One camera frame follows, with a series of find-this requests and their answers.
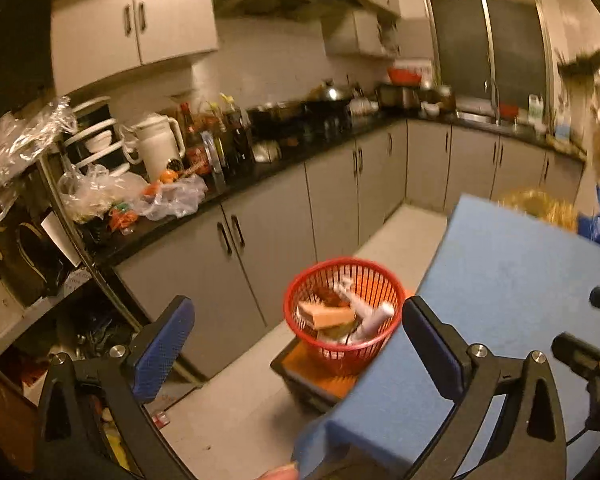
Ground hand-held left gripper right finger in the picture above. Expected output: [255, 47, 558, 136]
[402, 296, 568, 480]

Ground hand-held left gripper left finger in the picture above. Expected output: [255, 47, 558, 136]
[35, 296, 196, 480]

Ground white spray bottle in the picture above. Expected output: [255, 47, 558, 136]
[352, 302, 396, 343]

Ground red plastic basket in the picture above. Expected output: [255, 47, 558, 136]
[284, 258, 406, 376]

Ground orange medicine box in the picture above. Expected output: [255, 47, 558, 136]
[300, 301, 358, 331]

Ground red foil wrapper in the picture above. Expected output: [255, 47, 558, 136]
[315, 287, 346, 307]

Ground person's left hand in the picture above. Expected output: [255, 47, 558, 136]
[262, 464, 301, 480]

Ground blue tablecloth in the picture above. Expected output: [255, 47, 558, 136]
[292, 192, 600, 480]

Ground yellow plastic bag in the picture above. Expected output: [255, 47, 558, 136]
[497, 189, 578, 233]

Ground metal storage shelf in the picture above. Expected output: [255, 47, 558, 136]
[0, 150, 136, 461]

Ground orange topped stool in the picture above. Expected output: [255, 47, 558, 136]
[270, 332, 398, 413]

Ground clear bags with oranges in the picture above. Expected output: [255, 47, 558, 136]
[57, 162, 209, 224]

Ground blue label detergent bottle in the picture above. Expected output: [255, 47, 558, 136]
[554, 110, 573, 141]

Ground beige base cabinets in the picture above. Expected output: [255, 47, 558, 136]
[115, 117, 586, 381]

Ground white kettle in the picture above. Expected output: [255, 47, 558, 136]
[125, 114, 187, 183]

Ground cluster of condiment bottles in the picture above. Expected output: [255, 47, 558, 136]
[177, 92, 255, 181]

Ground white dish rack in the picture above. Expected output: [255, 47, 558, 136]
[60, 96, 132, 171]

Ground chrome faucet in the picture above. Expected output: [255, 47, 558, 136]
[484, 77, 502, 126]

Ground black kitchen countertop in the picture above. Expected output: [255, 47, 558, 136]
[80, 105, 588, 266]

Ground crinkled clear plastic bag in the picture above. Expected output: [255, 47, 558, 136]
[0, 97, 77, 221]

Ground dark countertop oven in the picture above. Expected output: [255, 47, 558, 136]
[377, 85, 421, 111]

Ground red plastic basin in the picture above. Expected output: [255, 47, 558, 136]
[387, 66, 423, 86]

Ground steel wok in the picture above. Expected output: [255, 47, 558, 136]
[307, 79, 353, 106]

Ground kitchen window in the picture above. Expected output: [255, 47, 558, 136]
[422, 0, 553, 116]

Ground beige wall cabinets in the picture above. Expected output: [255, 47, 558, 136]
[50, 0, 401, 93]

